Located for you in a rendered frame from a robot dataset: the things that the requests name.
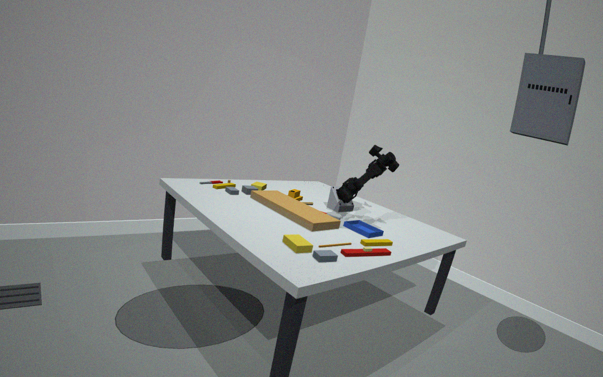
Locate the blue rectangular tray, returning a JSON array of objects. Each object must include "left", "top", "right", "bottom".
[{"left": 343, "top": 220, "right": 384, "bottom": 238}]

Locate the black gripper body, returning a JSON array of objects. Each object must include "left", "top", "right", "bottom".
[{"left": 369, "top": 145, "right": 399, "bottom": 172}]

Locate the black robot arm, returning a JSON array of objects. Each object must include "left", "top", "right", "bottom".
[{"left": 336, "top": 152, "right": 396, "bottom": 203}]

